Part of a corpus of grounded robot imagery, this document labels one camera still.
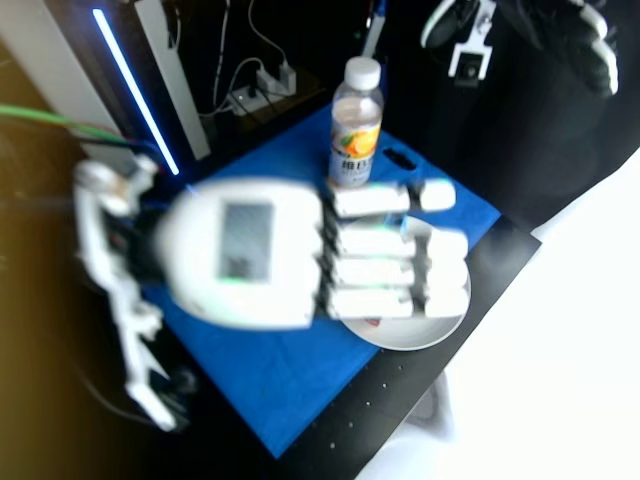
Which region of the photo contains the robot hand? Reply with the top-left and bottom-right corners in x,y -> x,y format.
152,177 -> 471,334
419,0 -> 621,99

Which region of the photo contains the orange juice bottle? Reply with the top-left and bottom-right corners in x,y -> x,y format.
327,56 -> 386,190

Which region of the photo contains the white round plate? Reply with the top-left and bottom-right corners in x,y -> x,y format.
339,214 -> 472,352

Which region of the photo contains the white power strip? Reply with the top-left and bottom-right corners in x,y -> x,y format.
228,84 -> 275,116

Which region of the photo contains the white plug adapter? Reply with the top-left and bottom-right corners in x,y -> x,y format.
255,59 -> 298,99

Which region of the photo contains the grey object under table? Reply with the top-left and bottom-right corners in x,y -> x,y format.
409,372 -> 459,444

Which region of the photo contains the white column with blue light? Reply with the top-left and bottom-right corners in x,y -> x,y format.
0,0 -> 211,161

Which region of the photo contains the wrist camera on white bracket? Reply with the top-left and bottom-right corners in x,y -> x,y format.
448,14 -> 494,81

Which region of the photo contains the white power cable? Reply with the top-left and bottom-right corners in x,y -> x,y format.
247,0 -> 291,69

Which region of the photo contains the white cable connector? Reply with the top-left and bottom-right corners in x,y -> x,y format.
360,0 -> 387,59

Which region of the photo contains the green cable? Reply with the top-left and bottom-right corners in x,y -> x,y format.
0,103 -> 126,142

